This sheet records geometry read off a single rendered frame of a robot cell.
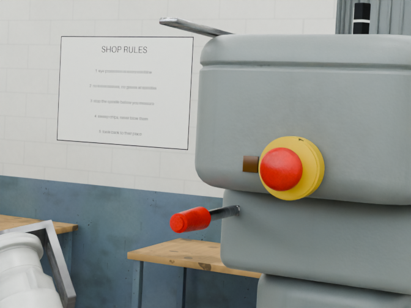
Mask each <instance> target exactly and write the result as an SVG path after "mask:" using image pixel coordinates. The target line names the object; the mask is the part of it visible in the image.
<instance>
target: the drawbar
mask: <svg viewBox="0 0 411 308"><path fill-rule="evenodd" d="M370 11H371V4H370V3H364V2H360V3H355V4H354V20H370ZM353 34H369V23H365V22H354V24H353Z"/></svg>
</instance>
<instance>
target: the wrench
mask: <svg viewBox="0 0 411 308"><path fill-rule="evenodd" d="M159 24H161V25H164V26H169V27H171V28H176V29H180V30H183V31H188V32H192V33H195V34H200V35H204V36H207V37H211V38H215V37H217V36H219V35H229V34H233V33H231V32H227V31H223V30H220V29H216V28H213V27H209V26H205V25H203V24H199V23H194V22H192V21H188V20H184V19H181V18H177V17H161V18H160V19H159Z"/></svg>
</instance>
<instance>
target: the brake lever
mask: <svg viewBox="0 0 411 308"><path fill-rule="evenodd" d="M239 213H240V206H239V205H230V206H227V207H222V208H216V209H213V210H207V209H206V208H204V207H196V208H192V209H189V210H186V211H182V212H180V213H176V214H174V215H173V216H172V217H171V219H170V226H171V228H172V230H173V231H174V232H176V233H184V232H191V231H195V230H202V229H206V228H207V227H208V226H209V224H210V222H211V221H216V220H219V219H223V218H228V217H231V216H239Z"/></svg>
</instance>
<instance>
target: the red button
mask: <svg viewBox="0 0 411 308"><path fill-rule="evenodd" d="M302 173H303V166H302V162H301V160H300V158H299V156H298V155H297V154H296V153H295V152H294V151H292V150H291V149H289V148H284V147H278V148H273V149H271V150H270V151H268V152H267V153H266V154H265V155H264V156H263V158H262V160H261V163H260V175H261V178H262V180H263V182H264V183H265V184H266V185H267V186H268V187H269V188H270V189H272V190H275V191H287V190H290V189H292V188H294V187H295V186H296V185H297V184H298V183H299V181H300V179H301V177H302Z"/></svg>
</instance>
